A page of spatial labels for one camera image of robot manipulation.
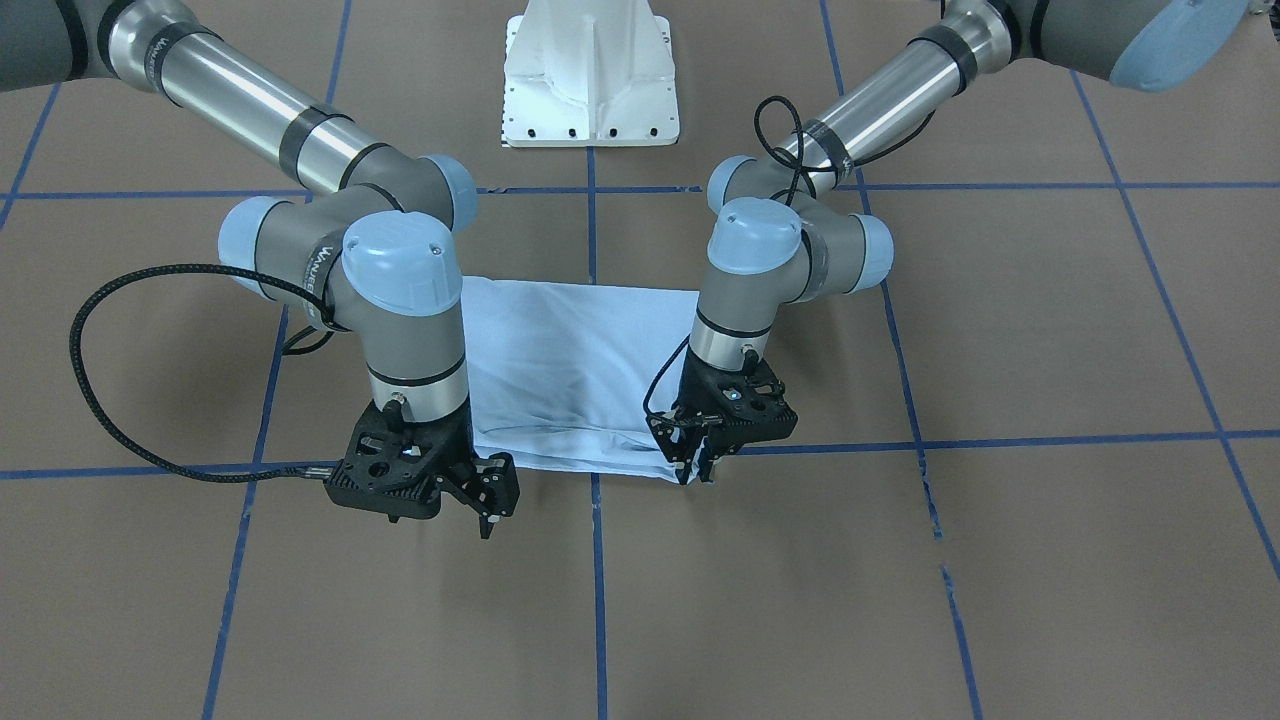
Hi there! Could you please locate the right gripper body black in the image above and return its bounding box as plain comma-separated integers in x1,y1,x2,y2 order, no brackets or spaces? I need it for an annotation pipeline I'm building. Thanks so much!
381,400,520,519

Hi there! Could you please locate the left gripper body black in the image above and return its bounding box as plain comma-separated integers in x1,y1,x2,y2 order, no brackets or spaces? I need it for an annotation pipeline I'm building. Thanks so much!
648,355,776,462

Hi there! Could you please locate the light blue t-shirt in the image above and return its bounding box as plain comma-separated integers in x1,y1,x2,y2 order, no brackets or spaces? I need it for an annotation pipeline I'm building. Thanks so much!
461,275,698,480

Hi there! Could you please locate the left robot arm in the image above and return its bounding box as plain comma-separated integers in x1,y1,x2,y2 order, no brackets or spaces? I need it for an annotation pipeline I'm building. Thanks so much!
645,1,1251,486

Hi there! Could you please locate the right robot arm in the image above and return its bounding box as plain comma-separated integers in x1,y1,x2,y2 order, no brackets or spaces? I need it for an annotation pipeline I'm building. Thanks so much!
3,1,520,538

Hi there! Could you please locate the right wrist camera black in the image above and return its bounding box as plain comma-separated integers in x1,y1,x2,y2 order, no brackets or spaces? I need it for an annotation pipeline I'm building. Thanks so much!
323,404,442,521

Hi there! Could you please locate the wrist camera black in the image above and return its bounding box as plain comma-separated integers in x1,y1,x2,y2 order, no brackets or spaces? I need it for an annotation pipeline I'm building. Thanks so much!
323,404,442,521
710,375,797,454

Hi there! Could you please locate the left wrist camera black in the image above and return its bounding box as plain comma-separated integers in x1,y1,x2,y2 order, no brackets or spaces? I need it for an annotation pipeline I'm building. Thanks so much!
710,375,797,454

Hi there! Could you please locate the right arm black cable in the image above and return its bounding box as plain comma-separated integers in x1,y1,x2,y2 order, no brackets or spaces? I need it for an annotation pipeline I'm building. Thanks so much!
68,264,346,486

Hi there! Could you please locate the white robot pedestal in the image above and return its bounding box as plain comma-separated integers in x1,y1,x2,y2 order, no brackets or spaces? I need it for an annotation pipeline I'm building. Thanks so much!
500,1,681,149

